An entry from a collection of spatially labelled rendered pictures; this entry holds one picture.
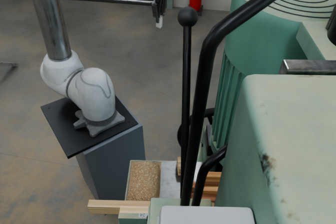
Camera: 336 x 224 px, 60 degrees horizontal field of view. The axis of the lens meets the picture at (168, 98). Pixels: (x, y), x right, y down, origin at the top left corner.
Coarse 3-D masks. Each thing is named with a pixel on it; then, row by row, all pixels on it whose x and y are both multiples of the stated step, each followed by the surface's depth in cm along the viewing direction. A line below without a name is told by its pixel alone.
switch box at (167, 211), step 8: (168, 208) 18; (176, 208) 18; (184, 208) 18; (192, 208) 18; (200, 208) 18; (208, 208) 18; (216, 208) 18; (224, 208) 18; (232, 208) 18; (240, 208) 18; (248, 208) 19; (160, 216) 18; (168, 216) 18; (176, 216) 18; (184, 216) 18; (192, 216) 18; (200, 216) 18; (208, 216) 18; (216, 216) 18; (224, 216) 18; (232, 216) 18; (240, 216) 18; (248, 216) 18
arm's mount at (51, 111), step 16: (48, 112) 142; (64, 112) 143; (128, 112) 146; (64, 128) 136; (80, 128) 136; (112, 128) 138; (128, 128) 139; (64, 144) 129; (80, 144) 130; (96, 144) 132
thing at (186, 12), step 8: (184, 8) 48; (192, 8) 48; (184, 16) 48; (192, 16) 48; (184, 24) 48; (192, 24) 49; (184, 32) 49; (184, 40) 49; (184, 48) 49; (184, 56) 49; (184, 64) 49; (184, 72) 49; (184, 80) 50; (184, 88) 50; (184, 96) 50; (184, 104) 50; (184, 112) 50; (184, 120) 50; (184, 128) 50; (184, 136) 50; (184, 144) 51; (184, 152) 51; (184, 160) 51; (184, 168) 51
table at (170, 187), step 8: (200, 144) 98; (200, 152) 96; (136, 160) 90; (144, 160) 90; (152, 160) 90; (160, 160) 90; (200, 160) 94; (168, 168) 88; (176, 168) 88; (128, 176) 86; (160, 176) 86; (168, 176) 86; (176, 176) 86; (128, 184) 84; (160, 184) 84; (168, 184) 84; (176, 184) 84; (160, 192) 82; (168, 192) 82; (176, 192) 82
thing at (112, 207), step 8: (88, 200) 76; (96, 200) 76; (104, 200) 76; (112, 200) 76; (120, 200) 76; (128, 200) 76; (136, 200) 76; (88, 208) 76; (96, 208) 76; (104, 208) 75; (112, 208) 75
